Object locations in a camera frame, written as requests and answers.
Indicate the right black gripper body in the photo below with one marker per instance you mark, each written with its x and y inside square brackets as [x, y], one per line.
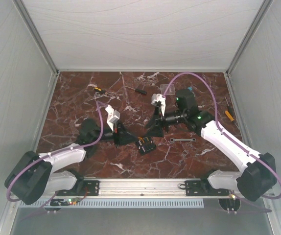
[172, 117]

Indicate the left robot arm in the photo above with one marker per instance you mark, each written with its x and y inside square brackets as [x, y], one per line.
[38, 174]

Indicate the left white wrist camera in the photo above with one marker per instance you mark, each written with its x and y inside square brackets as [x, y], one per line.
[113, 116]

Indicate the clear plastic fuse box lid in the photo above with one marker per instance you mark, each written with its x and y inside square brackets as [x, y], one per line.
[167, 90]

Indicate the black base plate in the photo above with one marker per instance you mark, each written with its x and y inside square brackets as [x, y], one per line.
[81, 188]
[201, 188]

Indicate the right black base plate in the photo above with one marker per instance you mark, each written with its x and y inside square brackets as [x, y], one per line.
[201, 188]

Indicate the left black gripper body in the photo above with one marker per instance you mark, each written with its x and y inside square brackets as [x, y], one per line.
[114, 136]

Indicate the black handle screwdriver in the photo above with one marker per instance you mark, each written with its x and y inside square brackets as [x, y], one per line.
[138, 90]

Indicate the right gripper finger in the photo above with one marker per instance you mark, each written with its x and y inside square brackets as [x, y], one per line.
[156, 131]
[155, 117]

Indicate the black yellow screwdriver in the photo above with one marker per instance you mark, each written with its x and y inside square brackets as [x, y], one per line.
[100, 92]

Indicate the silver wrench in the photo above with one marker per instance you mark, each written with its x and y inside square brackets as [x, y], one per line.
[172, 140]

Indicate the orange handle screwdriver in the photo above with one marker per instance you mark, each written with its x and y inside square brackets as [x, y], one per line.
[231, 118]

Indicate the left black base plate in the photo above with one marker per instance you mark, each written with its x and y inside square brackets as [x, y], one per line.
[81, 188]

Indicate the aluminium mounting rail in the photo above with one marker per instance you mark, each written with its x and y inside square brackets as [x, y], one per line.
[126, 188]

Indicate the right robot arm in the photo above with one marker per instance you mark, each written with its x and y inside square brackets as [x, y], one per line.
[255, 175]

